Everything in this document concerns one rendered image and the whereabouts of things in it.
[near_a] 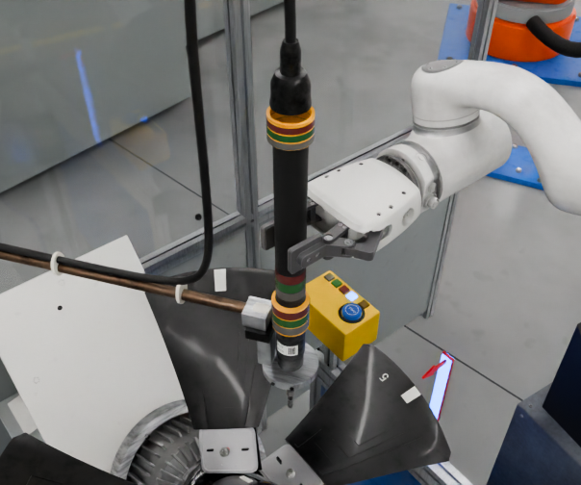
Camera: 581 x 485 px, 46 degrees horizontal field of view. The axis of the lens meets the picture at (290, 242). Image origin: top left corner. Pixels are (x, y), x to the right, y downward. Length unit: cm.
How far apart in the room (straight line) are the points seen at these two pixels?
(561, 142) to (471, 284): 234
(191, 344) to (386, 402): 34
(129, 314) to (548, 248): 245
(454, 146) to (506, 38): 385
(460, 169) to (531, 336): 216
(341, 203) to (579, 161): 24
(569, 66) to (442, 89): 400
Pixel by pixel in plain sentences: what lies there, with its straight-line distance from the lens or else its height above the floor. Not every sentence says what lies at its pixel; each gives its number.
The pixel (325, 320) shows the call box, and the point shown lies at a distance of 143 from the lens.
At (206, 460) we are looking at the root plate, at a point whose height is 123.
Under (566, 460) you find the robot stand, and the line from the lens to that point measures 152.
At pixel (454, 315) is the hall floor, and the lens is 293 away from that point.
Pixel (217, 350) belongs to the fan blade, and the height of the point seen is 135.
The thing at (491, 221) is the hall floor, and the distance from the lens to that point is 340.
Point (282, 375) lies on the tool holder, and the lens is 85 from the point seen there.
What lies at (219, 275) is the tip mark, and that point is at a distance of 101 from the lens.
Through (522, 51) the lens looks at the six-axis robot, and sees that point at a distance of 467.
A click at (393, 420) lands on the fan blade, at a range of 115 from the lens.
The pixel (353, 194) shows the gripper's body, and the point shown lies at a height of 168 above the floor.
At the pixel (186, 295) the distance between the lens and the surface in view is 82.
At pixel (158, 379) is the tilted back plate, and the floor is 118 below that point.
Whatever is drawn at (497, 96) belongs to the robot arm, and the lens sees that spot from 76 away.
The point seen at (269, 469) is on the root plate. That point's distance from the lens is 109.
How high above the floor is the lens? 214
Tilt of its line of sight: 43 degrees down
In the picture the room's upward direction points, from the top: straight up
